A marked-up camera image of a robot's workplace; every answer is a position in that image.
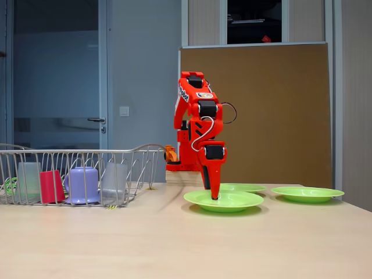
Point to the red gripper with motor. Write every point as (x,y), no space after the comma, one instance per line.
(215,152)

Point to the green plastic plate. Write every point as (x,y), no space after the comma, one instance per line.
(311,194)
(247,188)
(238,201)

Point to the grey translucent plastic cup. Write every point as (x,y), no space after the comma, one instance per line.
(113,183)
(27,180)

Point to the purple plastic mug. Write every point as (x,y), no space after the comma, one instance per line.
(82,186)

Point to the red plastic cup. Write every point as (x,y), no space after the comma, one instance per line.
(52,189)

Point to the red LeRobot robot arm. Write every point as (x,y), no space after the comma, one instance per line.
(183,101)

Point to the wooden base block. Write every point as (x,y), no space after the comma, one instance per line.
(183,178)

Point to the orange clamp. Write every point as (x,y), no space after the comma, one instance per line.
(170,154)

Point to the yellow black striped tape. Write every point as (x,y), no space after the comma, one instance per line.
(111,207)

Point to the brown partition board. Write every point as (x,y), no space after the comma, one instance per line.
(299,101)

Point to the blue glazed door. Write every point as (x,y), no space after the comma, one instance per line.
(58,58)

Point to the white light switch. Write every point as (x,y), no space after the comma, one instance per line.
(124,111)

